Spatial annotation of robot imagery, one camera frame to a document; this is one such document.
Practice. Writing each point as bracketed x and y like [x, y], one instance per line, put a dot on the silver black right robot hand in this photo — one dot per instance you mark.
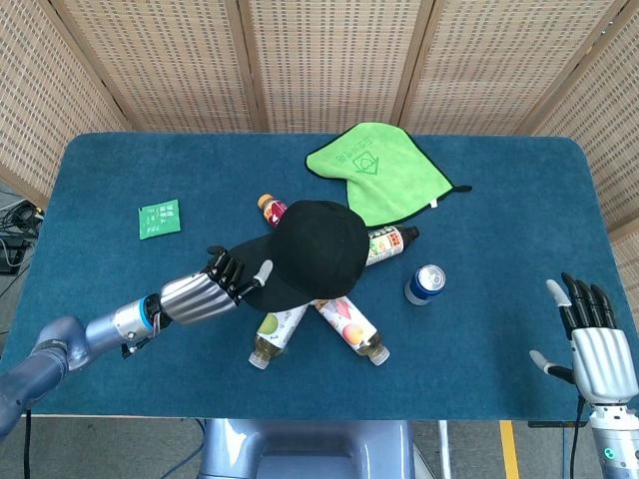
[604, 364]

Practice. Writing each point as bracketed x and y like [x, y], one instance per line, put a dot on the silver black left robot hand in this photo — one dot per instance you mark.
[199, 299]

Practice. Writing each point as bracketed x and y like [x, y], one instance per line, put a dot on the black baseball cap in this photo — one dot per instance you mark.
[319, 249]

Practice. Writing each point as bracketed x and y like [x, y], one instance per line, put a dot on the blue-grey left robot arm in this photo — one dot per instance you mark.
[100, 332]

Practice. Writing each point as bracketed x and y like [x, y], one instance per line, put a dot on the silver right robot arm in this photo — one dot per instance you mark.
[616, 444]

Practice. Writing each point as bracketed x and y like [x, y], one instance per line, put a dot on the red label bottle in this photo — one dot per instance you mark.
[269, 209]

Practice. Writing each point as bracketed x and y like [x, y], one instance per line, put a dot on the dark bottle black cap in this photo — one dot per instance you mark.
[389, 244]

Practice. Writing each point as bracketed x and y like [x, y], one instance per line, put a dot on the green apple label tea bottle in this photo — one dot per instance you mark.
[274, 329]

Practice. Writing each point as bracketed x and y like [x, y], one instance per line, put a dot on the green square packet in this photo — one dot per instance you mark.
[159, 219]

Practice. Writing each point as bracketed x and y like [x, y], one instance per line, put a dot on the blue felt table cover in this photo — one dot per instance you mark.
[150, 164]

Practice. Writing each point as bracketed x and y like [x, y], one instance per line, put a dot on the peach label tea bottle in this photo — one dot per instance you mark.
[349, 324]

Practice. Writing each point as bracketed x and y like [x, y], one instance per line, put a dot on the white table leg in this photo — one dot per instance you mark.
[444, 449]

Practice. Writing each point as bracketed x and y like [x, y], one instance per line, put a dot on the blue-grey robot torso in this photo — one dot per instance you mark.
[304, 449]

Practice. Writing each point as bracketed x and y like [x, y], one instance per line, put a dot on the black power adapter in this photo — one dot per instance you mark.
[10, 257]

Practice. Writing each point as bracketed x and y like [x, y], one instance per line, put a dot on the blue drink can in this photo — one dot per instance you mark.
[424, 287]

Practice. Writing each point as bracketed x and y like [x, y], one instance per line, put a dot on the green microfiber towel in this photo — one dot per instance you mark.
[384, 184]

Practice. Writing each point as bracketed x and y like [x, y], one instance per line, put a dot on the woven wood screen panel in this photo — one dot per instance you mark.
[332, 65]
[604, 125]
[499, 65]
[40, 90]
[165, 65]

